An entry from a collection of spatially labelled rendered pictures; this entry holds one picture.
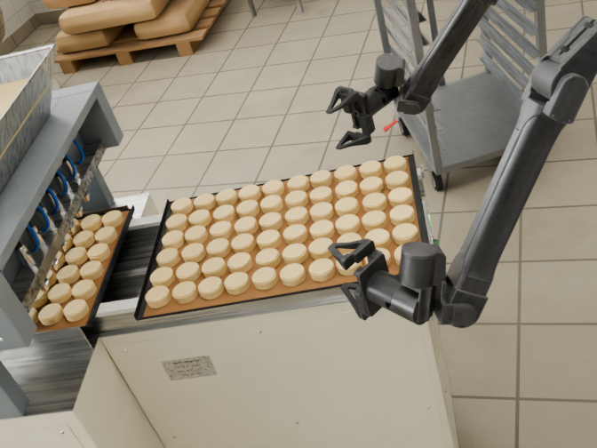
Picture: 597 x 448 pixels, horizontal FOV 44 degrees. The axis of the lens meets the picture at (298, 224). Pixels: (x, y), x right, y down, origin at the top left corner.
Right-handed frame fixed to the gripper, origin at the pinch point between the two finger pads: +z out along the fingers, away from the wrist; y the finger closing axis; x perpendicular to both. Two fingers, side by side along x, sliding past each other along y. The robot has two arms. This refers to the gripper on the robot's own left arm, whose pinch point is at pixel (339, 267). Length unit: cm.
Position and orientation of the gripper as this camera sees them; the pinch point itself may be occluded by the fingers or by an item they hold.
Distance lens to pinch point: 133.4
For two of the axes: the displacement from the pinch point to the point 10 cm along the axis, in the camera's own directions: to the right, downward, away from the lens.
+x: 7.0, -5.7, 4.3
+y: 2.6, 7.6, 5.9
